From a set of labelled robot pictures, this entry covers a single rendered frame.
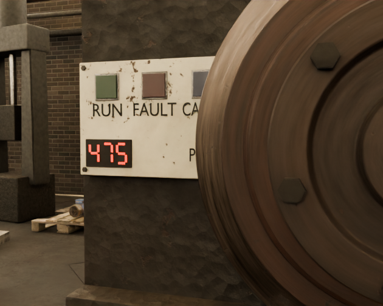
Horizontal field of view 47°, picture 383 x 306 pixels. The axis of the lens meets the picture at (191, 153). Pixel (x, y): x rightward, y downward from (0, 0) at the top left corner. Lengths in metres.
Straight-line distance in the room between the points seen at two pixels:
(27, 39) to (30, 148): 1.31
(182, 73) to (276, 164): 0.30
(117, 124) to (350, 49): 0.40
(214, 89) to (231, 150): 0.08
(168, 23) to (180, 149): 0.20
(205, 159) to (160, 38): 0.26
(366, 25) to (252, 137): 0.15
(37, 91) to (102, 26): 5.10
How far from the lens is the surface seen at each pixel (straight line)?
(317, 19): 0.47
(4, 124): 6.08
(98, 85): 0.72
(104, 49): 0.75
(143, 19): 0.73
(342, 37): 0.42
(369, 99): 0.42
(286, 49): 0.47
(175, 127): 0.67
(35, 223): 5.27
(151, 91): 0.68
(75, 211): 5.09
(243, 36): 0.52
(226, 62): 0.52
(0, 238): 4.81
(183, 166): 0.67
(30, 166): 5.80
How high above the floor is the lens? 1.13
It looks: 3 degrees down
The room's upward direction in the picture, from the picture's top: straight up
